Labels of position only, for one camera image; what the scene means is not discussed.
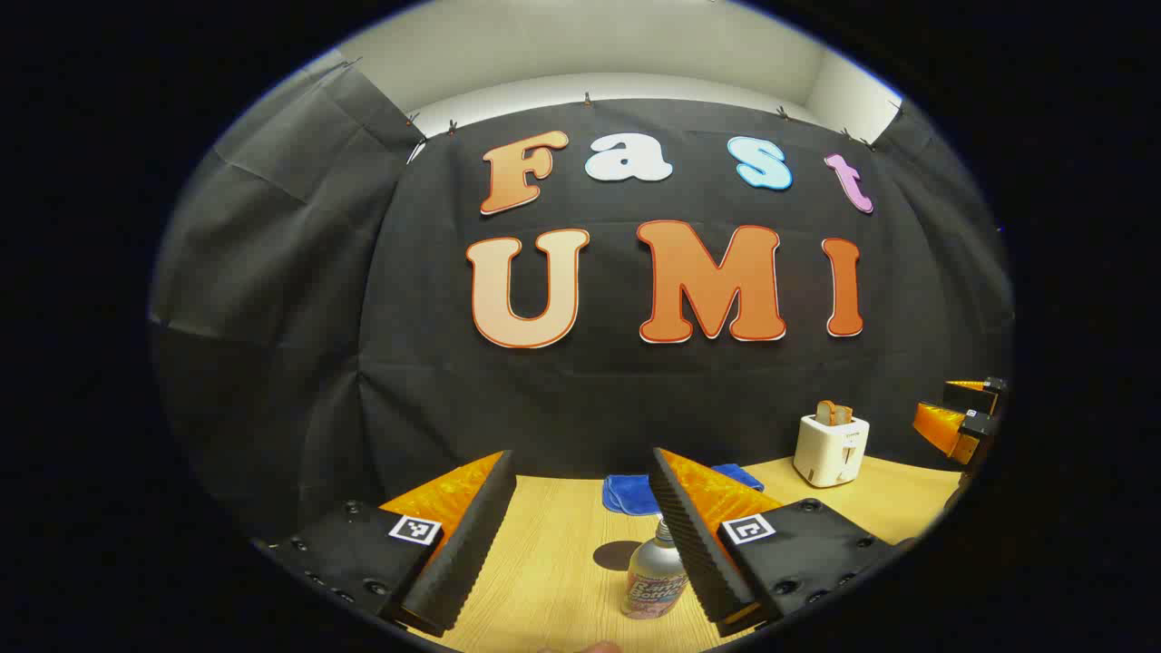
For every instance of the silver water bottle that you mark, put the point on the silver water bottle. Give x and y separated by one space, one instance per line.
653 585

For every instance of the white toaster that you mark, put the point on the white toaster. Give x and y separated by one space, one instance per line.
830 453

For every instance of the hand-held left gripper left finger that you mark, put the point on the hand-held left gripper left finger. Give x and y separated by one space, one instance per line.
472 544

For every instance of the toast slice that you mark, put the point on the toast slice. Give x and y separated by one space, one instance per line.
843 416
824 414

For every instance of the blue folded cloth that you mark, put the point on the blue folded cloth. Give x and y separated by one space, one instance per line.
630 492

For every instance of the dark round coaster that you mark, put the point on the dark round coaster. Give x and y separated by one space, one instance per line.
615 555

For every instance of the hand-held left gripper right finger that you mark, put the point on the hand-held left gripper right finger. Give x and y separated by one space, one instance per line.
689 544

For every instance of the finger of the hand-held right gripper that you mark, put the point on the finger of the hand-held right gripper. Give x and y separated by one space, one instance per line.
948 428
972 394

